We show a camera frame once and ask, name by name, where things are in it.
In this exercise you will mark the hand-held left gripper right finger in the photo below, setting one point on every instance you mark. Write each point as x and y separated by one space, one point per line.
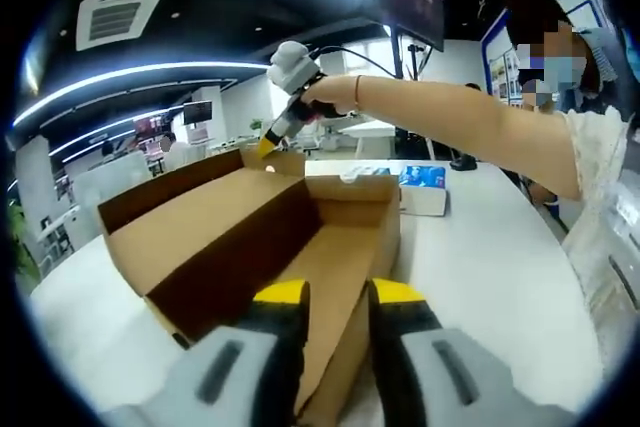
405 347

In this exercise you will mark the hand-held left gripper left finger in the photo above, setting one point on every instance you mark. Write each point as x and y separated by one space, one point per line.
280 347

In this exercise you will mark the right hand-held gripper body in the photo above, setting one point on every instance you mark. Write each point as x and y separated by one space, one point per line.
295 69

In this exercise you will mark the brown cardboard shoe box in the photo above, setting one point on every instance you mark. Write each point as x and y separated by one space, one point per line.
225 217

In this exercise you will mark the blue tissue pack soft item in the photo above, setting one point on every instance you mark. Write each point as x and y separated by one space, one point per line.
422 197

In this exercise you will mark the person's right hand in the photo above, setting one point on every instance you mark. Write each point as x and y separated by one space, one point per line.
330 94

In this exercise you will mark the small background plant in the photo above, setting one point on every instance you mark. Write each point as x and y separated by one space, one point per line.
256 124

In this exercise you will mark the black screen stand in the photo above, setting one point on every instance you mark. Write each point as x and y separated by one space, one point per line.
398 54

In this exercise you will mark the white ceiling light strip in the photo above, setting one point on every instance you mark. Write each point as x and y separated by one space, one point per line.
140 69

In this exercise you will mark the white mesh partition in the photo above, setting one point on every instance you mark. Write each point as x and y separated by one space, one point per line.
115 172

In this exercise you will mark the black desk object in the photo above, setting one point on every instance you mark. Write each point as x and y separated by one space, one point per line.
462 163

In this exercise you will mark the white ceiling air vent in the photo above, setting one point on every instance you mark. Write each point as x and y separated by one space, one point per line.
117 17

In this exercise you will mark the grey white chest device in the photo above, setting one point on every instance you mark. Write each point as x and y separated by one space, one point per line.
625 267

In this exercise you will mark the person's head dark hair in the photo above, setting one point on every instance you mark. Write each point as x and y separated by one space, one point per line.
530 9

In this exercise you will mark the potted green plant white pot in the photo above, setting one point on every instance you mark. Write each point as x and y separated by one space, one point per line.
20 247

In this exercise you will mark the black wall monitor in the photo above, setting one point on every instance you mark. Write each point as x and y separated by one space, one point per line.
197 112

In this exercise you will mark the red picture wall screen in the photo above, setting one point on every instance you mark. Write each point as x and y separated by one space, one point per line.
150 124

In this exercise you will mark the blue wall poster board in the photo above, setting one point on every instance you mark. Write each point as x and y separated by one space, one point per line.
502 72

